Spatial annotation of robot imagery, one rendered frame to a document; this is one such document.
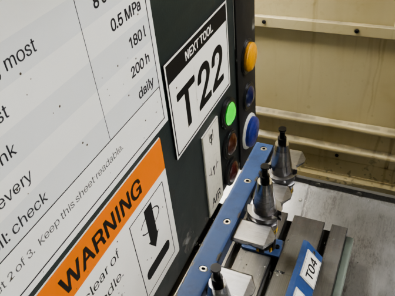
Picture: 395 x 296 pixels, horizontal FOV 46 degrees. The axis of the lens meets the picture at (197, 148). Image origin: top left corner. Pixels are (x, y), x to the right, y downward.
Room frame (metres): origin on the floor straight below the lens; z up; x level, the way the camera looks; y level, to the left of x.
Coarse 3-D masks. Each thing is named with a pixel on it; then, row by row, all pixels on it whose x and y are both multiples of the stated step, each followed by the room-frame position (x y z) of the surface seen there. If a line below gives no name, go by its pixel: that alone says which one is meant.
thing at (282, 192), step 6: (276, 186) 0.64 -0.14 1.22; (282, 186) 0.64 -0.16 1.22; (288, 186) 0.64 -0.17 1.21; (276, 192) 0.63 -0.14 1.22; (282, 192) 0.63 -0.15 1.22; (288, 192) 0.62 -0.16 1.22; (252, 198) 0.62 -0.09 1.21; (276, 198) 0.61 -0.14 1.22; (282, 198) 0.61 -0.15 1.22; (288, 198) 0.61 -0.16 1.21
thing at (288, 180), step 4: (292, 164) 0.69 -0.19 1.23; (292, 168) 0.68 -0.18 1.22; (296, 168) 0.68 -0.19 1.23; (268, 172) 0.68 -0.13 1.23; (292, 172) 0.67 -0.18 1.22; (296, 172) 0.67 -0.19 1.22; (272, 176) 0.66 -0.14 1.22; (276, 176) 0.66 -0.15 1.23; (288, 176) 0.66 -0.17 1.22; (292, 176) 0.66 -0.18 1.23; (296, 176) 0.67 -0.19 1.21; (272, 180) 0.66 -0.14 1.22; (276, 180) 0.65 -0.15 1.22; (280, 180) 0.65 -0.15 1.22; (284, 180) 0.65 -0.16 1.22; (288, 180) 0.65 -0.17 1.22; (292, 180) 0.65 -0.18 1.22; (284, 184) 0.65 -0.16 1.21; (288, 184) 0.65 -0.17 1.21; (292, 184) 0.65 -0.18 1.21
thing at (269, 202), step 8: (264, 184) 0.57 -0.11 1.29; (272, 184) 0.58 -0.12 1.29; (256, 192) 0.58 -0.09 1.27; (264, 192) 0.57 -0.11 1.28; (272, 192) 0.57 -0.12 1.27; (256, 200) 0.57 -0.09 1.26; (264, 200) 0.57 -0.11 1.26; (272, 200) 0.57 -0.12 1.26; (256, 208) 0.57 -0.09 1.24; (264, 208) 0.56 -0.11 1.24; (272, 208) 0.56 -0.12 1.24; (264, 216) 0.56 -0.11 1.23
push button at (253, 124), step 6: (252, 120) 0.35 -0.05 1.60; (258, 120) 0.36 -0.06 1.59; (252, 126) 0.34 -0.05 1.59; (258, 126) 0.36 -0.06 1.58; (246, 132) 0.34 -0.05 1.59; (252, 132) 0.34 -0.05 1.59; (258, 132) 0.36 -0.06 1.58; (246, 138) 0.34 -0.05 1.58; (252, 138) 0.34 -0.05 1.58; (246, 144) 0.34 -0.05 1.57; (252, 144) 0.34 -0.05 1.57
